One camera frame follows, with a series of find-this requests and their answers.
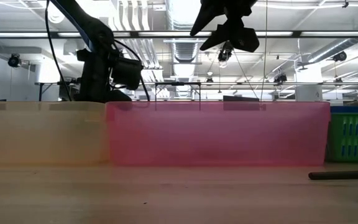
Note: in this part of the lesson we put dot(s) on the white ceiling pipes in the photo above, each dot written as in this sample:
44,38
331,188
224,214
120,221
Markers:
152,53

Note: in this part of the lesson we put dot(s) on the flat dark box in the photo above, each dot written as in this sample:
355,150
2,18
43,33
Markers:
241,99

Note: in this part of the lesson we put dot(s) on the overhead crossbar with light strips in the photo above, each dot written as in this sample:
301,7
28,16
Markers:
172,33

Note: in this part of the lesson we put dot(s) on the orange translucent plastic bin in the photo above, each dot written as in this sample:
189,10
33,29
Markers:
42,133

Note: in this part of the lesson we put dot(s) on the slanted silver ceiling duct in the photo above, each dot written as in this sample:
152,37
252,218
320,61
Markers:
331,48

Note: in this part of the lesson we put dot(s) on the pink translucent plastic bin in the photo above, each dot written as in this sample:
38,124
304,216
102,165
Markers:
216,137

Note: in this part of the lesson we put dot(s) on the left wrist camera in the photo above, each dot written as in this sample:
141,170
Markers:
127,73

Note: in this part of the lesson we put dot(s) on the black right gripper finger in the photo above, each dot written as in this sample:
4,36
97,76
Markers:
244,39
207,15

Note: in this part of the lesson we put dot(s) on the black ceiling spotlight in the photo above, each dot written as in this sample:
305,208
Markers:
340,56
14,60
225,54
280,78

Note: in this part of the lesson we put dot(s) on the round silver ceiling duct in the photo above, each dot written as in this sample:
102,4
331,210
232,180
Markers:
185,56

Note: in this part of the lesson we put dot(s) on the small slotted plastic basket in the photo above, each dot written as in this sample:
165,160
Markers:
353,137

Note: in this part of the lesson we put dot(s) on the table with black box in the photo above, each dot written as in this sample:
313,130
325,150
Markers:
67,93

